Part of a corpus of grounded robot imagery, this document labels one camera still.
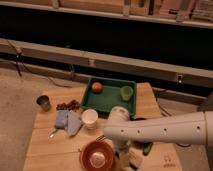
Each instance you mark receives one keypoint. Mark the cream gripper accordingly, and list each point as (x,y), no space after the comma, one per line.
(122,159)

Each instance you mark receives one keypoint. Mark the blue folded cloth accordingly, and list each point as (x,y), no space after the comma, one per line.
(69,121)

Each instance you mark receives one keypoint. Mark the green vegetable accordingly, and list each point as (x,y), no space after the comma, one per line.
(147,148)

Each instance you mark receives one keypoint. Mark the bunch of red grapes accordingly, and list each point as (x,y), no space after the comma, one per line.
(72,105)

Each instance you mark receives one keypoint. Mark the wooden board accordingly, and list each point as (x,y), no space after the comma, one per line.
(61,153)

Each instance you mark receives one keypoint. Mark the small metal cup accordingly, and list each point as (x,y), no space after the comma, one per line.
(44,102)

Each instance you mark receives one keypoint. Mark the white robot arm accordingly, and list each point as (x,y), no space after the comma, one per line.
(193,128)

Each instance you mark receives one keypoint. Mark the green plastic cup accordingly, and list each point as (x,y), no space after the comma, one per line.
(126,93)

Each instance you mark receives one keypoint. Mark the dark brown bowl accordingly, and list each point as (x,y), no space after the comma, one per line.
(142,144)

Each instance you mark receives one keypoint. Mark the orange fruit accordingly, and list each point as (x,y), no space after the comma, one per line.
(97,87)

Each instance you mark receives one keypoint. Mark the green plastic tray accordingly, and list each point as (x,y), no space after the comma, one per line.
(109,96)

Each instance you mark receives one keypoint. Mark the white paper cup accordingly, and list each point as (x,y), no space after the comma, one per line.
(89,117)

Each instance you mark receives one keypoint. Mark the orange bowl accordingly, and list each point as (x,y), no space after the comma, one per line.
(97,156)

